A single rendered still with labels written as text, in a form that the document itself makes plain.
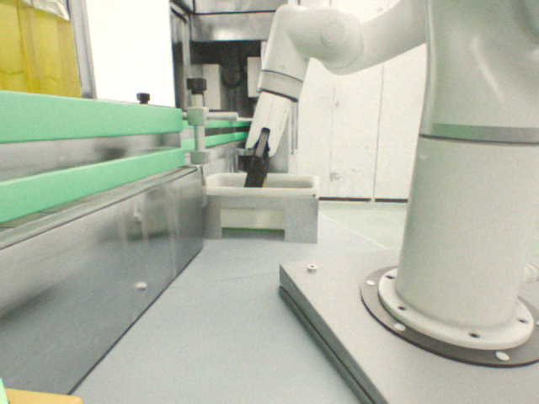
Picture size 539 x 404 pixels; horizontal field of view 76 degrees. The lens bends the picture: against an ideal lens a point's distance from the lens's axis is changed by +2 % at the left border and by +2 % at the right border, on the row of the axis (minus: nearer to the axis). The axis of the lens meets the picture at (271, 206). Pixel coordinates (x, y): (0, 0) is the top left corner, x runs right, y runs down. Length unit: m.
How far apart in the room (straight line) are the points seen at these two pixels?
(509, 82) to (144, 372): 0.34
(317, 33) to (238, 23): 0.88
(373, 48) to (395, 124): 3.55
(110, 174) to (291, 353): 0.23
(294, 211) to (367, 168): 3.64
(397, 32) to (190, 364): 0.57
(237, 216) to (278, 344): 0.30
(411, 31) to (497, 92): 0.37
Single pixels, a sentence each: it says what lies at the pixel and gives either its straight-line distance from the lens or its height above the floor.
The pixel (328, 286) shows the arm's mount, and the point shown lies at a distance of 0.36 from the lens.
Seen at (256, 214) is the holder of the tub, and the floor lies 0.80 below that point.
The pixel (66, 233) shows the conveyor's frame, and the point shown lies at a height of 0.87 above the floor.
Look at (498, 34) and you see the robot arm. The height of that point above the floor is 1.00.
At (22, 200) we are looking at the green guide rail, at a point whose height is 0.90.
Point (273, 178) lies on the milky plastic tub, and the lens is 0.72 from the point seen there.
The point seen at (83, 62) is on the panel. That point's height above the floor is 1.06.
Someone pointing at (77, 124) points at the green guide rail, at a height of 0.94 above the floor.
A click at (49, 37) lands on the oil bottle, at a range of 0.49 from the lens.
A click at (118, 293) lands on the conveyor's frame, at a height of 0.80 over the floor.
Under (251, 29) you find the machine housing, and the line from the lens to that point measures 1.42.
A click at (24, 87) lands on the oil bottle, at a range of 0.45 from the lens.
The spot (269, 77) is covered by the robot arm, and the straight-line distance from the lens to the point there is 0.59.
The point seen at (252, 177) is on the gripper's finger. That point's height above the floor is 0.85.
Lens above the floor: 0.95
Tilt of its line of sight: 14 degrees down
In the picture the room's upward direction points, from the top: straight up
